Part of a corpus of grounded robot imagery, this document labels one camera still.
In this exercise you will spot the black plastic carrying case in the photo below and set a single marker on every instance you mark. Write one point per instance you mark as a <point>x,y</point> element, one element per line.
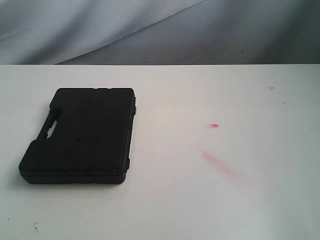
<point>85,138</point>

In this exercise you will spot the white backdrop cloth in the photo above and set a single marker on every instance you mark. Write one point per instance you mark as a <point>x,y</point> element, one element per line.
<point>159,32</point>

